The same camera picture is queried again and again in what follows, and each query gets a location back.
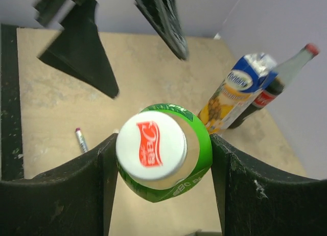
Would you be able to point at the green orange juice bottle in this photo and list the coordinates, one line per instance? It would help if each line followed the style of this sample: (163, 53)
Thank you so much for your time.
(163, 152)

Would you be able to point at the blue juice carton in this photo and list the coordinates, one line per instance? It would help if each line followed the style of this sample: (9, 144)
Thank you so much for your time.
(245, 81)

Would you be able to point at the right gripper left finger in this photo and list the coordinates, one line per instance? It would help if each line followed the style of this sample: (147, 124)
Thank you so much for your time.
(75, 198)

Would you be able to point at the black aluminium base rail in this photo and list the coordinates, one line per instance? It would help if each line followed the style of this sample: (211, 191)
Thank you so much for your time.
(12, 162)

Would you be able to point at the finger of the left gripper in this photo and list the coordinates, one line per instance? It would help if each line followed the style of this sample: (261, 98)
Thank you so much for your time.
(77, 50)
(163, 17)

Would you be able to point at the glass cola bottle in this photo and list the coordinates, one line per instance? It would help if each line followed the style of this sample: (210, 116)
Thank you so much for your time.
(286, 72)

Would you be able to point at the purple marker pen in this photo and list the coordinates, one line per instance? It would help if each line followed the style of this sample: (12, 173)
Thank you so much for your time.
(81, 140)

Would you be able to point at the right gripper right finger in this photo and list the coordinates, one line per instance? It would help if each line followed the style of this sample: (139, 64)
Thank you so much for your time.
(254, 198)

